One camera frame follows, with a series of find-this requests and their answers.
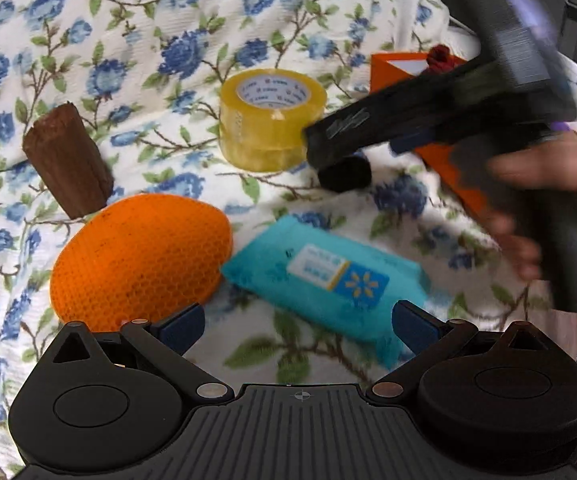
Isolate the clear yellow tape roll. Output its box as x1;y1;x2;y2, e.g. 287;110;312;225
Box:
219;68;327;172

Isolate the orange cardboard box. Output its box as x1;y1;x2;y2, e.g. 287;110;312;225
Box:
369;52;487;218

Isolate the orange honeycomb silicone mat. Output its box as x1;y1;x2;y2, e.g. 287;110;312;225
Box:
50;194;233;332

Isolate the person's right hand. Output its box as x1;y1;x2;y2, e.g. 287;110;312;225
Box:
483;131;577;282

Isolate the black scrunchie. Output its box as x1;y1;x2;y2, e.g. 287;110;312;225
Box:
317;155;372;194

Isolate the floral blue sofa cover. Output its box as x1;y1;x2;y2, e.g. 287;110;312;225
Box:
0;0;577;479

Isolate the brown ribbed cup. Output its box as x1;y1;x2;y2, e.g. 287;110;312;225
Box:
23;102;114;219

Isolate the teal wet wipes pack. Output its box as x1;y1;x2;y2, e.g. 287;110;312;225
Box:
222;214;430;368

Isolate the red scrunchie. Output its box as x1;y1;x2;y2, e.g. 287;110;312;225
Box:
424;44;457;74

